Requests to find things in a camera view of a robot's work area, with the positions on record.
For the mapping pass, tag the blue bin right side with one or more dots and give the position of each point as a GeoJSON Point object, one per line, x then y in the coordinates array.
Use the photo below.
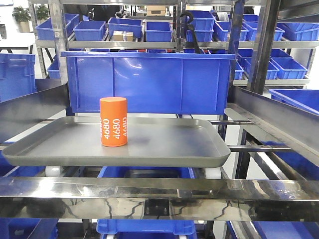
{"type": "Point", "coordinates": [305, 99]}

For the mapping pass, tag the blue bin left side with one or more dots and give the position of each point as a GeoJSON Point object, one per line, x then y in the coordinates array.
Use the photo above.
{"type": "Point", "coordinates": [17, 75]}

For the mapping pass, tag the large blue plastic bin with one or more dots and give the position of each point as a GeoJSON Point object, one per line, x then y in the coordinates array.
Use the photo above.
{"type": "Point", "coordinates": [158, 83]}

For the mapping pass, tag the small cardboard box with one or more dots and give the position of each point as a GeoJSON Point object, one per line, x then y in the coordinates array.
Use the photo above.
{"type": "Point", "coordinates": [123, 36]}

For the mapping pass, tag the grey metal tray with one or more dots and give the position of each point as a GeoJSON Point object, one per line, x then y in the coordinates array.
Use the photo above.
{"type": "Point", "coordinates": [157, 142]}

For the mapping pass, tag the blue bin lower shelf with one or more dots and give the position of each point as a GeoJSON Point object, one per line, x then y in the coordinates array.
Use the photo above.
{"type": "Point", "coordinates": [145, 229]}

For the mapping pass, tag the orange cylindrical capacitor 4680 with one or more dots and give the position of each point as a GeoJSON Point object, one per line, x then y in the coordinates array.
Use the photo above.
{"type": "Point", "coordinates": [114, 121]}

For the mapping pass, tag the potted green plant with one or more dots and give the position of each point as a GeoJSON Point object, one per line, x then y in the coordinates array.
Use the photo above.
{"type": "Point", "coordinates": [22, 17]}

